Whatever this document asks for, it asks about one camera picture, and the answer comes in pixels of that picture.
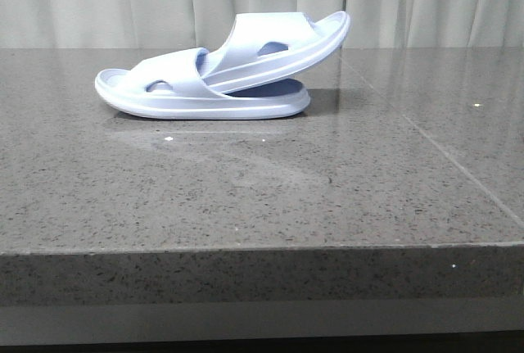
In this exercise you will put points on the blue slipper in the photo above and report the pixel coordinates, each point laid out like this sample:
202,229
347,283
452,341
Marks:
169,87
265,47

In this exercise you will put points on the grey-green curtain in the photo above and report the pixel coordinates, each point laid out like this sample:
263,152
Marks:
206,23

